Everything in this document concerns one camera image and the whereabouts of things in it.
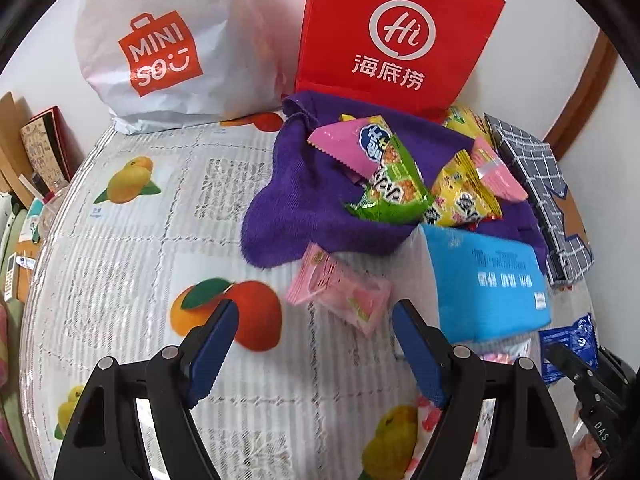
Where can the white pink snack packet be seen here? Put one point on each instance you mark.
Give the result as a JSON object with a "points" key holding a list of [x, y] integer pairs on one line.
{"points": [[505, 350]]}

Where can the wooden side shelf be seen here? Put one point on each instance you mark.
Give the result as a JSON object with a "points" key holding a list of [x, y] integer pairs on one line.
{"points": [[14, 162]]}

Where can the fruit print tablecloth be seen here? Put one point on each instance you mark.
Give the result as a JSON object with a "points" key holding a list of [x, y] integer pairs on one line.
{"points": [[149, 216]]}

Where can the pink yellow snack bag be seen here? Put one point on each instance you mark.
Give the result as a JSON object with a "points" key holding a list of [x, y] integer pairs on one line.
{"points": [[358, 144]]}

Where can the red paper shopping bag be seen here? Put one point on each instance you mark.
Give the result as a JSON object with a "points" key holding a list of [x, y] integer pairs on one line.
{"points": [[409, 55]]}

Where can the pink wafer packet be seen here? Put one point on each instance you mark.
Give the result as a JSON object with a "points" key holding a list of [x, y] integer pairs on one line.
{"points": [[359, 299]]}

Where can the small pink candy packet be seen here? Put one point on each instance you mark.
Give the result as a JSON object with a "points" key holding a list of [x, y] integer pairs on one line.
{"points": [[494, 173]]}

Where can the white Miniso plastic bag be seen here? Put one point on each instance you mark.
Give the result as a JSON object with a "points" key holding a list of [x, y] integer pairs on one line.
{"points": [[168, 64]]}

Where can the grey checkered fabric box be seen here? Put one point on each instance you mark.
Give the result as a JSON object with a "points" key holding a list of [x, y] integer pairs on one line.
{"points": [[533, 164]]}

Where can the yellow snack packet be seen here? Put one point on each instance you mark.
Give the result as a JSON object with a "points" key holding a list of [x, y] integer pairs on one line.
{"points": [[460, 197]]}

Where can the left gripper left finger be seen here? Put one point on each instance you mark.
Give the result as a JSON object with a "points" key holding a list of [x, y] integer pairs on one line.
{"points": [[204, 351]]}

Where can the blue tissue pack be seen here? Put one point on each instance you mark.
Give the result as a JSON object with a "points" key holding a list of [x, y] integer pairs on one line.
{"points": [[473, 287]]}

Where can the yellow snack bag behind towel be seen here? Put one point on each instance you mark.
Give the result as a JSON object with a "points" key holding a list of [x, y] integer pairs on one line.
{"points": [[463, 120]]}

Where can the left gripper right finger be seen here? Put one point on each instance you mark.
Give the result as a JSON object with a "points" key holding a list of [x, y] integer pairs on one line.
{"points": [[425, 349]]}

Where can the blue snack packet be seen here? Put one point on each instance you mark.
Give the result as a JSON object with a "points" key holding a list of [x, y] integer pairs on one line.
{"points": [[580, 338]]}

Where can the brown door frame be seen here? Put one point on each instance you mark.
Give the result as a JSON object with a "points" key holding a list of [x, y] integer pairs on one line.
{"points": [[585, 98]]}

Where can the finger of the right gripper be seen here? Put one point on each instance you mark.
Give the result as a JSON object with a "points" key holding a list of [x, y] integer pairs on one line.
{"points": [[560, 362]]}

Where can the green snack bag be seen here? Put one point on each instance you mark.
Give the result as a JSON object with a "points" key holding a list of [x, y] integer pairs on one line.
{"points": [[396, 193]]}

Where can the purple towel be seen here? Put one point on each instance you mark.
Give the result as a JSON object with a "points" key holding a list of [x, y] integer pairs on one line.
{"points": [[306, 196]]}

